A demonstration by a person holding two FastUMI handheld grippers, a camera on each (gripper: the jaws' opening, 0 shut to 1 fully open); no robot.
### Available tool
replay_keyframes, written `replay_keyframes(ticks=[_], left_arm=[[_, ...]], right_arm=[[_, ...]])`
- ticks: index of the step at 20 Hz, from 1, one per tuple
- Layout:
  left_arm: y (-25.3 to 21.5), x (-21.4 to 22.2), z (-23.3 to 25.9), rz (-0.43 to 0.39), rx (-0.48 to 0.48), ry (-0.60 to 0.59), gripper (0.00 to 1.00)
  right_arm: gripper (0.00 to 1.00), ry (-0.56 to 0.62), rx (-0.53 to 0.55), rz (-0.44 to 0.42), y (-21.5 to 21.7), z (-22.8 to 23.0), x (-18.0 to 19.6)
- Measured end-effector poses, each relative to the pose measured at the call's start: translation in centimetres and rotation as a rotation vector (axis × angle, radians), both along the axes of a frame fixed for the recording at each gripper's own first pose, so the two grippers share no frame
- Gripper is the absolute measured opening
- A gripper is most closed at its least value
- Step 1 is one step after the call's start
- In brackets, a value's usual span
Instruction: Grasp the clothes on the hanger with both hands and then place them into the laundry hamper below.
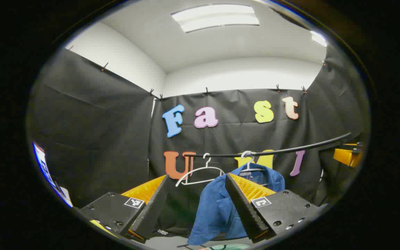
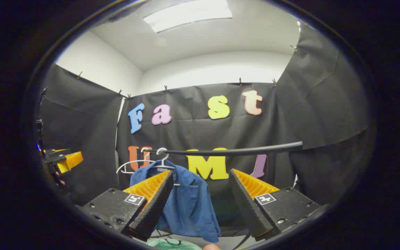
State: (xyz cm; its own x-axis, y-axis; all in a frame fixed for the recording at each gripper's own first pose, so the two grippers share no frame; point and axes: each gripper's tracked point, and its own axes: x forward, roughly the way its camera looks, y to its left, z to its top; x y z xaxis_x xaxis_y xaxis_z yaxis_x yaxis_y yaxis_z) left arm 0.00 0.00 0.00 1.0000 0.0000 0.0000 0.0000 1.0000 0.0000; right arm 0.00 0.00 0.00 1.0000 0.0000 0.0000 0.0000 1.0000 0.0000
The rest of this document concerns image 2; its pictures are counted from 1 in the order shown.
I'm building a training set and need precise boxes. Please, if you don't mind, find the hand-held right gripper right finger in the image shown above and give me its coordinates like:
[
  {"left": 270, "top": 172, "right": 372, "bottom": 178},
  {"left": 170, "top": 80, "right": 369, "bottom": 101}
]
[{"left": 228, "top": 168, "right": 320, "bottom": 238}]

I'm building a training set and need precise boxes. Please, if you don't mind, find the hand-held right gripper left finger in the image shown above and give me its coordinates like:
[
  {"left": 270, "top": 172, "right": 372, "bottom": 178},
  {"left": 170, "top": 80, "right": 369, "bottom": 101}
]
[{"left": 80, "top": 169, "right": 175, "bottom": 242}]

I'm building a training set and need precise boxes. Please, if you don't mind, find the blue shirt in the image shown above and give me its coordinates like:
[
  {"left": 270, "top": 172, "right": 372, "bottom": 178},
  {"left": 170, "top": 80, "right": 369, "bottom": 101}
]
[{"left": 130, "top": 160, "right": 221, "bottom": 243}]

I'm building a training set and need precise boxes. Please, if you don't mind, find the black backdrop cloth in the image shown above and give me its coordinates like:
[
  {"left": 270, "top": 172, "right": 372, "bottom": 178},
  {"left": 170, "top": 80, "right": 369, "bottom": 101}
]
[{"left": 39, "top": 23, "right": 372, "bottom": 240}]

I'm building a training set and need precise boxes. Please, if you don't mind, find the black clothes rack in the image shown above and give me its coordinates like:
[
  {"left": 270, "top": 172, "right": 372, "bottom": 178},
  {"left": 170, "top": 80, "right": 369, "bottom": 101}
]
[{"left": 144, "top": 141, "right": 303, "bottom": 157}]

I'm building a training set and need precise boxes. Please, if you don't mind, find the ceiling light panel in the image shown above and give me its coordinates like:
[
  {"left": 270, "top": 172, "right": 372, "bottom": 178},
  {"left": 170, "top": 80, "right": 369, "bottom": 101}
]
[{"left": 143, "top": 0, "right": 233, "bottom": 34}]

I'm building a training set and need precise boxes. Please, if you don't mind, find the green laundry hamper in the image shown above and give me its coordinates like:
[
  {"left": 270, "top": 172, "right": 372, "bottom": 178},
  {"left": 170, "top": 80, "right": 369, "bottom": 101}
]
[{"left": 147, "top": 237, "right": 203, "bottom": 250}]

